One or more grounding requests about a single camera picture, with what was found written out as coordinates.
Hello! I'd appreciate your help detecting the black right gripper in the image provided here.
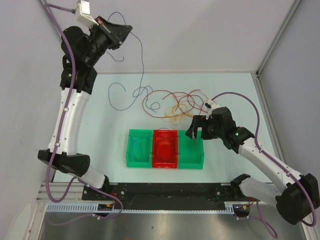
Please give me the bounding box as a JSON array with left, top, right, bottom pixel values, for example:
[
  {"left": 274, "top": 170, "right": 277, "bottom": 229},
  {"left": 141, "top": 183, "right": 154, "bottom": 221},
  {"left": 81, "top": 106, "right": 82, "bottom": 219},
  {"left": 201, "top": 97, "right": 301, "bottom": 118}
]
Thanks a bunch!
[{"left": 184, "top": 115, "right": 224, "bottom": 140}]

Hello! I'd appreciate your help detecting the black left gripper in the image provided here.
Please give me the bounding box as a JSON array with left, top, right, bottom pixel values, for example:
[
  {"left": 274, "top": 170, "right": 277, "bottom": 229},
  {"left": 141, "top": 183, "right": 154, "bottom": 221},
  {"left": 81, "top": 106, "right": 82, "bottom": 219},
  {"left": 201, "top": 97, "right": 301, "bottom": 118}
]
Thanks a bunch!
[{"left": 83, "top": 15, "right": 132, "bottom": 67}]

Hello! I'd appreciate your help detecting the light blue cable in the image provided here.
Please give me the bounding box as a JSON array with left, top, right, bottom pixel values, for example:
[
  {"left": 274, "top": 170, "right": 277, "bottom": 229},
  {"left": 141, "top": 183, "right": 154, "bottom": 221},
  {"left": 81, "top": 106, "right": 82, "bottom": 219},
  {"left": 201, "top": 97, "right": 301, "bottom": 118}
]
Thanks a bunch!
[{"left": 131, "top": 137, "right": 150, "bottom": 163}]

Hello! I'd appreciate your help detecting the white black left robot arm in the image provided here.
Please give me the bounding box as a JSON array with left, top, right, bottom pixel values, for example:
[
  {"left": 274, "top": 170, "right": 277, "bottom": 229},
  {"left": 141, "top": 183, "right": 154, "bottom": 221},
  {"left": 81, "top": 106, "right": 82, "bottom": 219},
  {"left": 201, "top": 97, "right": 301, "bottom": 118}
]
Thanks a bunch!
[{"left": 37, "top": 16, "right": 133, "bottom": 200}]

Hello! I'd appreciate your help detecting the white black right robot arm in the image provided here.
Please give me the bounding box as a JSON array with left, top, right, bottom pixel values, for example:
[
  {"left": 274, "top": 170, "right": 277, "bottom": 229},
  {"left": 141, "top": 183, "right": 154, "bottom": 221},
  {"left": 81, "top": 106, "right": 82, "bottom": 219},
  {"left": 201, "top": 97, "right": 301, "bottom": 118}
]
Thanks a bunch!
[{"left": 185, "top": 107, "right": 320, "bottom": 225}]

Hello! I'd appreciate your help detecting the right green plastic bin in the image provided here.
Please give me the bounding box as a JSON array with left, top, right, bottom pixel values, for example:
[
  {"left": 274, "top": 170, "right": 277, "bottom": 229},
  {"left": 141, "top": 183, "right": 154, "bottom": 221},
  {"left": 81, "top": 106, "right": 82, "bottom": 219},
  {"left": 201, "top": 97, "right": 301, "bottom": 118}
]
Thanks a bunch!
[{"left": 177, "top": 130, "right": 205, "bottom": 170}]

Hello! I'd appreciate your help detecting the green plastic bin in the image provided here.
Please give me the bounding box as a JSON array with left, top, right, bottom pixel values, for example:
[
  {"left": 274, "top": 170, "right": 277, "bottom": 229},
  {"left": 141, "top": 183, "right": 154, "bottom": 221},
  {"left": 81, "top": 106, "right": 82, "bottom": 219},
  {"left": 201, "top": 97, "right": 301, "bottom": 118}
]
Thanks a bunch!
[
  {"left": 126, "top": 129, "right": 153, "bottom": 168},
  {"left": 177, "top": 130, "right": 205, "bottom": 170}
]

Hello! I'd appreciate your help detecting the red plastic bin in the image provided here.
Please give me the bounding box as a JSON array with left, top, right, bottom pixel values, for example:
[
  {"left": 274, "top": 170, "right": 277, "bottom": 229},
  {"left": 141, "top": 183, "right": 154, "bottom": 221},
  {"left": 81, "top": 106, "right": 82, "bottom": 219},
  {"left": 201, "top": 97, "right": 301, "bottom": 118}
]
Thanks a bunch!
[{"left": 151, "top": 129, "right": 178, "bottom": 169}]

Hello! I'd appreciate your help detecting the left green plastic bin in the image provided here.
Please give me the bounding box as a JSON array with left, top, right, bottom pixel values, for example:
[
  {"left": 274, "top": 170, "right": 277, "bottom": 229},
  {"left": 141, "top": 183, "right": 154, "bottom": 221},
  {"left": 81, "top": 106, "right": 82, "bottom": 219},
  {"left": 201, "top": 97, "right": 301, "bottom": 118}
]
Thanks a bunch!
[{"left": 126, "top": 129, "right": 153, "bottom": 168}]

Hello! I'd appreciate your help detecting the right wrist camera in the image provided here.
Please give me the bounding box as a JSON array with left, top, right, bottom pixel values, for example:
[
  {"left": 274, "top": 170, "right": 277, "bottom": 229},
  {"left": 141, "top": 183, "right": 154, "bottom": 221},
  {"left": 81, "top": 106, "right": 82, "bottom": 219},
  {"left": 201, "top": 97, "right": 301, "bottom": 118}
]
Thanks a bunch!
[{"left": 204, "top": 99, "right": 220, "bottom": 120}]

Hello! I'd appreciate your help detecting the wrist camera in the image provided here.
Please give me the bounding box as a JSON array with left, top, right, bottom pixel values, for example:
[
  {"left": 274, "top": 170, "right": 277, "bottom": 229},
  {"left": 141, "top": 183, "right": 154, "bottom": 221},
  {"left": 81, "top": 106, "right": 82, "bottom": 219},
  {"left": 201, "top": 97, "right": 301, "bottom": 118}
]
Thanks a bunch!
[
  {"left": 75, "top": 0, "right": 98, "bottom": 28},
  {"left": 204, "top": 99, "right": 220, "bottom": 120}
]

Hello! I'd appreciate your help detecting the yellow cable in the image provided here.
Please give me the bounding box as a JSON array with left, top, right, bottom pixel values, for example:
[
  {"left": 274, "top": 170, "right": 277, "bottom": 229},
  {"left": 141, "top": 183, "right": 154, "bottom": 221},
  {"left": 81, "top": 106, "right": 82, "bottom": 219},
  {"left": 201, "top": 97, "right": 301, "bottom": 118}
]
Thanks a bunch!
[{"left": 163, "top": 103, "right": 201, "bottom": 128}]

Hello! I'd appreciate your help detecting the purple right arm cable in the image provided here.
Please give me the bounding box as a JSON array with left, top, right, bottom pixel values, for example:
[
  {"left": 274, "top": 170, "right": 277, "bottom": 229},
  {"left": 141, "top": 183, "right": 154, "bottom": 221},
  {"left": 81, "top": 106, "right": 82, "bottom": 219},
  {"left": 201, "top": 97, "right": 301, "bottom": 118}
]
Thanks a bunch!
[{"left": 212, "top": 91, "right": 316, "bottom": 238}]

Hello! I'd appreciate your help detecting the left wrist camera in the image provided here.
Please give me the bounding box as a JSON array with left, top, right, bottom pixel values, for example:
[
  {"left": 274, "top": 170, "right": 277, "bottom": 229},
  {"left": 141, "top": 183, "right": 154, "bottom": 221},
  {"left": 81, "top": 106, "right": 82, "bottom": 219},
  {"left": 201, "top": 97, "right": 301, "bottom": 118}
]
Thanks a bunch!
[{"left": 75, "top": 0, "right": 98, "bottom": 28}]

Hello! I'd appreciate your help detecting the dark red cable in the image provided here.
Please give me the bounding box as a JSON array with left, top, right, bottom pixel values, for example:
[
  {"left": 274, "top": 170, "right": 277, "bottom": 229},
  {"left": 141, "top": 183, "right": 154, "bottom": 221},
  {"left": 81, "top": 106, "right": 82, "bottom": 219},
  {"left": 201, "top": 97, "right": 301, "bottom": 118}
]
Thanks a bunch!
[{"left": 141, "top": 88, "right": 211, "bottom": 120}]

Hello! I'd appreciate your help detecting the slotted cable duct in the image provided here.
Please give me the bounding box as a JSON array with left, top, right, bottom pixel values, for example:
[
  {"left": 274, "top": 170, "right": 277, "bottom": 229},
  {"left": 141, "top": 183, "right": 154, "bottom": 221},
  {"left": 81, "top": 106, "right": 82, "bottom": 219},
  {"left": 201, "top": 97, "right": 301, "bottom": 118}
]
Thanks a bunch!
[{"left": 45, "top": 201, "right": 253, "bottom": 214}]

